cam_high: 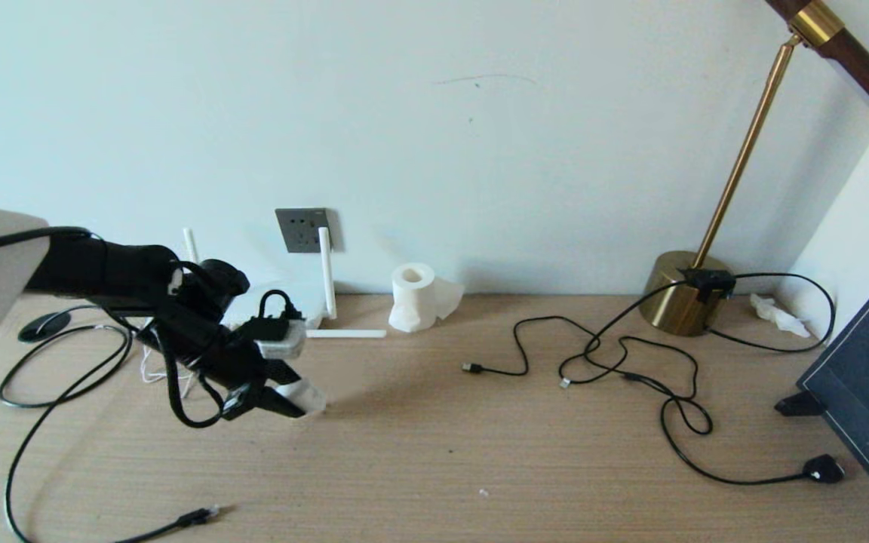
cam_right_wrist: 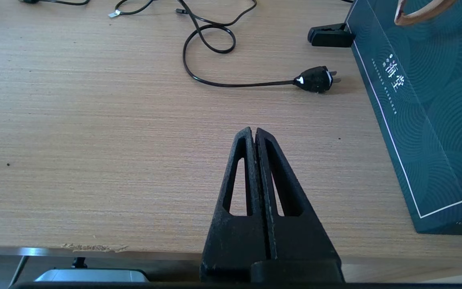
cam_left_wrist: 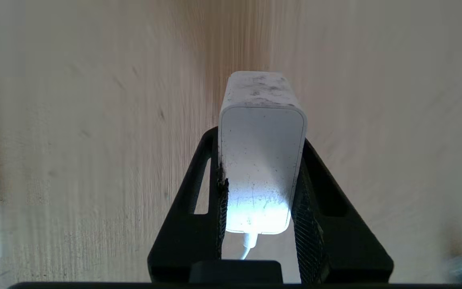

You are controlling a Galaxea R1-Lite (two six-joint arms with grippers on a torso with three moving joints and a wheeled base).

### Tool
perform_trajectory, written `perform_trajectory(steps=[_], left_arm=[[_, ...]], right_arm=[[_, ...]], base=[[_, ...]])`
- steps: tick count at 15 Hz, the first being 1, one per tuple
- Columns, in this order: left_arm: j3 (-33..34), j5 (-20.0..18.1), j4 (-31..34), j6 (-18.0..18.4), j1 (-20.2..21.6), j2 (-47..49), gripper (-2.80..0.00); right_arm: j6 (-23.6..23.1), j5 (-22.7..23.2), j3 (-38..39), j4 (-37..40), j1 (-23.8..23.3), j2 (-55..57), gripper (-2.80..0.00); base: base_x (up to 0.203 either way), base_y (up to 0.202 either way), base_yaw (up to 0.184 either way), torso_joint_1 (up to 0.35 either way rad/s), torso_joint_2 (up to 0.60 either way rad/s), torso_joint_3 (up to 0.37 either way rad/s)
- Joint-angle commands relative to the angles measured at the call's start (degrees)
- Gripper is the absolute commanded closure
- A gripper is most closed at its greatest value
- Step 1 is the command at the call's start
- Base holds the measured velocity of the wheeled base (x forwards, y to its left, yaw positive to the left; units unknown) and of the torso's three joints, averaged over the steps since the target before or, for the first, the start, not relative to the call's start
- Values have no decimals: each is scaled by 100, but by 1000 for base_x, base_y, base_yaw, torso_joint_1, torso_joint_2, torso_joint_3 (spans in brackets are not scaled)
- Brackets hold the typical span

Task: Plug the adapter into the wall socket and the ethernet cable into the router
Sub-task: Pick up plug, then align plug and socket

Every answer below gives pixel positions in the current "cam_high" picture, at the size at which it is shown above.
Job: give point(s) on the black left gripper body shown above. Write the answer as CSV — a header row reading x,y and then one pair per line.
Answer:
x,y
216,362

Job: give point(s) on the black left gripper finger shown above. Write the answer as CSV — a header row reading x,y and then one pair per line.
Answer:
x,y
272,402
282,371

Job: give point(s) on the white power adapter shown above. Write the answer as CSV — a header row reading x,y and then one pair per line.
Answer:
x,y
308,397

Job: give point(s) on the white router with antennas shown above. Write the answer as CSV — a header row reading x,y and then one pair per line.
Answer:
x,y
327,271

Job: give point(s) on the white toilet paper roll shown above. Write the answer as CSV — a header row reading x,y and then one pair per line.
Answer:
x,y
413,300

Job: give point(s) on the black round desk grommet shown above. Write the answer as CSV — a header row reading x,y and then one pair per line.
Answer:
x,y
41,328

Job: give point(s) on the brass and wood desk lamp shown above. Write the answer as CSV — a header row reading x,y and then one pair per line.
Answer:
x,y
680,302

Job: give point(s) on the black clip on lamp base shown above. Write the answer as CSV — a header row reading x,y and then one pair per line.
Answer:
x,y
708,282

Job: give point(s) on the crumpled white tissue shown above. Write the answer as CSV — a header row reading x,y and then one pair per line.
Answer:
x,y
780,317

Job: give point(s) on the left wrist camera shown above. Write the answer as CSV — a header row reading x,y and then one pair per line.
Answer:
x,y
284,347

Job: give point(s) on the grey wall socket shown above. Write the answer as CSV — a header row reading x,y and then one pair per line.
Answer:
x,y
299,226

